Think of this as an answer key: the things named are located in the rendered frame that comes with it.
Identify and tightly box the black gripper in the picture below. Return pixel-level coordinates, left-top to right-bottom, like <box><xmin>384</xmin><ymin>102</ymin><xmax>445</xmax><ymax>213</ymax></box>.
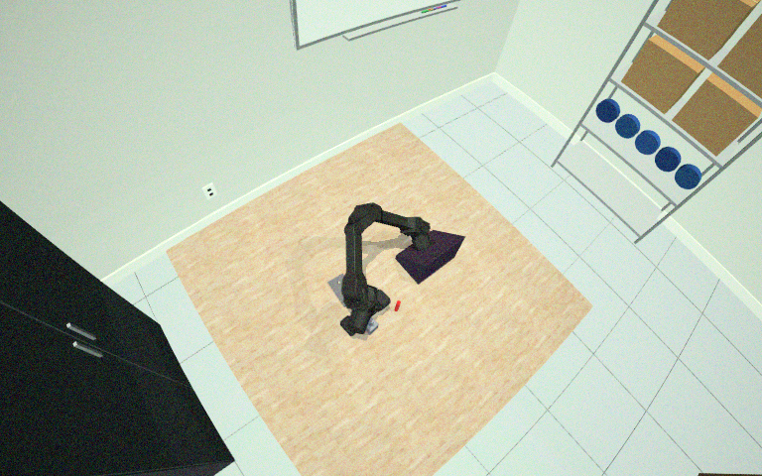
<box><xmin>340</xmin><ymin>290</ymin><xmax>391</xmax><ymax>336</ymax></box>

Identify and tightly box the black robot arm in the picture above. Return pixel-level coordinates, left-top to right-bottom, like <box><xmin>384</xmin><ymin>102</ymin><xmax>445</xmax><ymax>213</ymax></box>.
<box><xmin>341</xmin><ymin>202</ymin><xmax>435</xmax><ymax>334</ymax></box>

